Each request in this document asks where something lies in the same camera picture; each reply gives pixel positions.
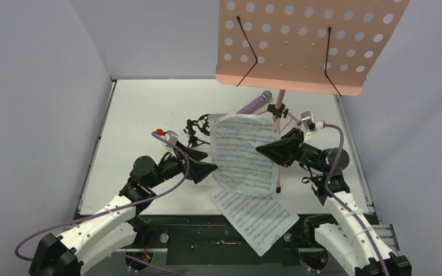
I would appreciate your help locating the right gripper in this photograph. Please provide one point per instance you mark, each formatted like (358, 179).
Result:
(295, 145)

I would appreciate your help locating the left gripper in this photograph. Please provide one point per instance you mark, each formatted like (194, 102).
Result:
(198, 170)

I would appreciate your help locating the sheet music page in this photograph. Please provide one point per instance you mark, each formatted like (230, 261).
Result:
(261, 221)
(234, 139)

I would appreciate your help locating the pink music stand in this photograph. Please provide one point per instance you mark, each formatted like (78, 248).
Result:
(314, 46)

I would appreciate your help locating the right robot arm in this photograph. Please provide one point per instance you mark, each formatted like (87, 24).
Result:
(345, 233)

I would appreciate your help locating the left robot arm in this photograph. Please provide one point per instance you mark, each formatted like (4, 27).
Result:
(116, 225)

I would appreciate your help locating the black mini tripod mic stand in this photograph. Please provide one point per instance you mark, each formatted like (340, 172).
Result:
(193, 126)

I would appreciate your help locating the purple glitter microphone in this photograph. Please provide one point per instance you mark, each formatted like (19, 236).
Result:
(257, 103)

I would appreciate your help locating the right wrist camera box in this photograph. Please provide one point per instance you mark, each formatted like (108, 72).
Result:
(308, 122)

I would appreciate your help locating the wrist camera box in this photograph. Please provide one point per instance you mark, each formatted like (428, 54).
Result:
(308, 122)
(170, 136)

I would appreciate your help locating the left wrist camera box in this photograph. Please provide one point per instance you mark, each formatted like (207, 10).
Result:
(170, 136)

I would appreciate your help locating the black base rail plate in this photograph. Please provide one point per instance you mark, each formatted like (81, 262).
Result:
(212, 240)

